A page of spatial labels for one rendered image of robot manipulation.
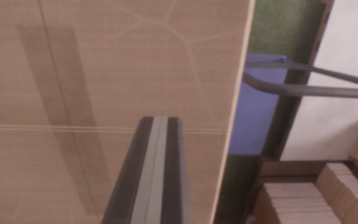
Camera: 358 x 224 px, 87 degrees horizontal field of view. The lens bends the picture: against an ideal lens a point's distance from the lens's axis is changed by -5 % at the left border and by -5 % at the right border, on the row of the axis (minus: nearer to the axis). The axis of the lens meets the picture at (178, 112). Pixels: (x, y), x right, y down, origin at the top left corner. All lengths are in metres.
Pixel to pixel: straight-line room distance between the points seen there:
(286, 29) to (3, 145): 1.41
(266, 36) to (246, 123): 0.55
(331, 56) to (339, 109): 0.42
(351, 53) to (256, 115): 0.69
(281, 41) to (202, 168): 1.27
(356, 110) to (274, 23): 0.89
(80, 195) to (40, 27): 0.21
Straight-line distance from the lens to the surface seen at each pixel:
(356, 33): 1.59
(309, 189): 2.10
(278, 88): 0.49
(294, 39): 1.49
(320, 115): 1.71
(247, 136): 1.43
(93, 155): 0.25
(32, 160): 0.29
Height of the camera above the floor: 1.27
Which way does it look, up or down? 61 degrees down
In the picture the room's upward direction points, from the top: 178 degrees clockwise
